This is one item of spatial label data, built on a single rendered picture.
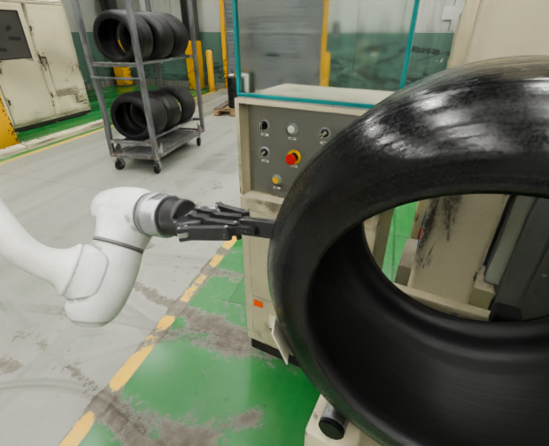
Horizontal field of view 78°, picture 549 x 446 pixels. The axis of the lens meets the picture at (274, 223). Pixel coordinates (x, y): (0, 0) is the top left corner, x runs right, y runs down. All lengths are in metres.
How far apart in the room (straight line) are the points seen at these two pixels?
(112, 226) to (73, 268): 0.10
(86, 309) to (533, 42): 0.86
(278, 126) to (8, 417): 1.70
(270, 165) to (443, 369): 0.87
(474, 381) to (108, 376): 1.63
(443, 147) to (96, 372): 1.90
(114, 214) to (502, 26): 0.73
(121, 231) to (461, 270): 0.70
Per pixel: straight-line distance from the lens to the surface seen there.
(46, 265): 0.73
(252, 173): 1.35
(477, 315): 0.86
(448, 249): 0.80
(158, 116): 4.11
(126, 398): 1.88
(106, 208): 0.76
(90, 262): 0.72
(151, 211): 0.67
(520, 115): 0.33
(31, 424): 1.99
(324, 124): 1.16
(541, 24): 0.69
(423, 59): 9.33
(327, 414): 0.65
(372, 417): 0.57
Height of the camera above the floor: 1.47
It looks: 30 degrees down
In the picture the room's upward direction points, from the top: straight up
